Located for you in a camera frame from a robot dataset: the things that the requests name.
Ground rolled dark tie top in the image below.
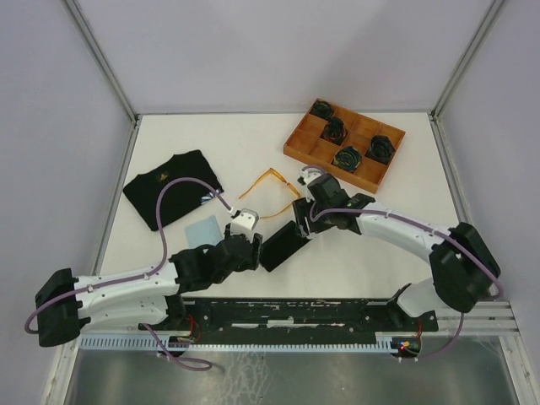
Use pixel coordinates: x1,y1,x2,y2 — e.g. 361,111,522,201
310,100,334,121

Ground black glasses case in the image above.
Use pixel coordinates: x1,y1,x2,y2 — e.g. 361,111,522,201
260,221,310,273

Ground rolled dark tie right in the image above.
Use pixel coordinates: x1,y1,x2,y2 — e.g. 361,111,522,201
365,135,396,165

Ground white slotted cable duct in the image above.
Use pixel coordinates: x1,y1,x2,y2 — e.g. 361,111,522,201
79,332,423,352

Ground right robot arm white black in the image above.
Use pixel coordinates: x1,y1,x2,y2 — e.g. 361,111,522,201
293,166,503,330

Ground rolled dark tie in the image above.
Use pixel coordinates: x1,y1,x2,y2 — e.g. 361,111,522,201
365,135,396,165
310,100,334,121
321,117,348,145

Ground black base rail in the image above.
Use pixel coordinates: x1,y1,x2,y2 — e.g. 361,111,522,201
138,297,440,338

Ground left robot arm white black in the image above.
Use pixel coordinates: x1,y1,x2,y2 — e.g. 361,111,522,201
35,234,262,348

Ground orange sunglasses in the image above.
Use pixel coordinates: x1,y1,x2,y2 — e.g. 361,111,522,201
238,167,302,221

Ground orange wooden divider tray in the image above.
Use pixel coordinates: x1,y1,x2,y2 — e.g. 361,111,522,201
283,98,405,193

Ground right aluminium frame post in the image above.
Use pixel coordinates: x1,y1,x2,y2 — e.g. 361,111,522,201
430,0,507,121

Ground left aluminium frame post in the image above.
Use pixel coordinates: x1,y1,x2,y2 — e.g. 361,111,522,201
61,0,138,122

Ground black folded t-shirt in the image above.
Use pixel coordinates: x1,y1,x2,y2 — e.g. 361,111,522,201
123,149,224,232

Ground aluminium frame post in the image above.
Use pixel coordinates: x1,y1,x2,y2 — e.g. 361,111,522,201
61,0,138,122
430,0,507,121

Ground light blue cloth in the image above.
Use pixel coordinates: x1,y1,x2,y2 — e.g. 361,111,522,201
185,215,222,249

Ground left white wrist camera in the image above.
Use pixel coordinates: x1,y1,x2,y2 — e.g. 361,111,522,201
229,208,259,237

